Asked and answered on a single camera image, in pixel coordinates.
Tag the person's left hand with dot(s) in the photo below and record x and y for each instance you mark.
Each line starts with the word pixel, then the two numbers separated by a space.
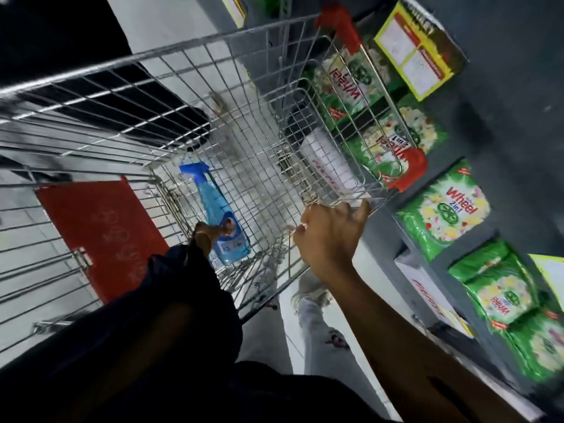
pixel 206 237

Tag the person's right hand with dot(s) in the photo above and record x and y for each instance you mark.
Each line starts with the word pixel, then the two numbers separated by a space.
pixel 328 242

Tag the person's left fingers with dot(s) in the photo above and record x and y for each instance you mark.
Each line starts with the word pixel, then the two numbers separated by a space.
pixel 216 229

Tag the person's right fingers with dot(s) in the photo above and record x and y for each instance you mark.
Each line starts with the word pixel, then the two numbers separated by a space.
pixel 335 213

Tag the blue spray bottle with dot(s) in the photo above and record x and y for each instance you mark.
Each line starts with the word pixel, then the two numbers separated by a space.
pixel 216 207

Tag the person's left forearm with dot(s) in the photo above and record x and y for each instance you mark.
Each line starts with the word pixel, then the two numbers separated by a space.
pixel 167 312

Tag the person's right forearm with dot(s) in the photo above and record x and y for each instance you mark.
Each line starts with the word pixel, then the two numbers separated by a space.
pixel 396 343

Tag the white cardboard box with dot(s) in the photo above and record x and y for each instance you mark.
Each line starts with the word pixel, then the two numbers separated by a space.
pixel 429 295
pixel 330 165

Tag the grey left shoe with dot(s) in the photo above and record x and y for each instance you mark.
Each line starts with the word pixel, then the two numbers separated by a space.
pixel 266 281

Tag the grey shoe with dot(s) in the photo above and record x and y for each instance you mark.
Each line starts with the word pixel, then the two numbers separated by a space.
pixel 266 281
pixel 313 289

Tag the grey right shoe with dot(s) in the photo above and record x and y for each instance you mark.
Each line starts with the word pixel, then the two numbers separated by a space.
pixel 313 289

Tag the red cart corner bumper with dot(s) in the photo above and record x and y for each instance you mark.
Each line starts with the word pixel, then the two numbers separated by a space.
pixel 409 171
pixel 339 26

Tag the green detergent packet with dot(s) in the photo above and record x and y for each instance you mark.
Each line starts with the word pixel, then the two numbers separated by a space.
pixel 498 290
pixel 396 136
pixel 352 85
pixel 535 348
pixel 445 209

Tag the red cart seat panel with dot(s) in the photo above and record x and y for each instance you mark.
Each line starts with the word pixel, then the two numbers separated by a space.
pixel 105 233

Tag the light grey trousers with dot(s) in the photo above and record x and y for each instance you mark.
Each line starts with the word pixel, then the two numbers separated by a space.
pixel 328 348

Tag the dark shirt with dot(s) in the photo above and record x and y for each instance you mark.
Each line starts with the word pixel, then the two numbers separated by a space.
pixel 282 398

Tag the yellow shelf sign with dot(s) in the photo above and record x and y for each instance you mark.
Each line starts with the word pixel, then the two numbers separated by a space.
pixel 418 50

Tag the dark grey shelf rack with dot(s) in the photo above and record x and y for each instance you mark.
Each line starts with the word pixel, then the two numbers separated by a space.
pixel 506 127

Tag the yellow shelf tag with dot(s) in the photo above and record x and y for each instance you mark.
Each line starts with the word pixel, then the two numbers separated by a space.
pixel 233 8
pixel 550 275

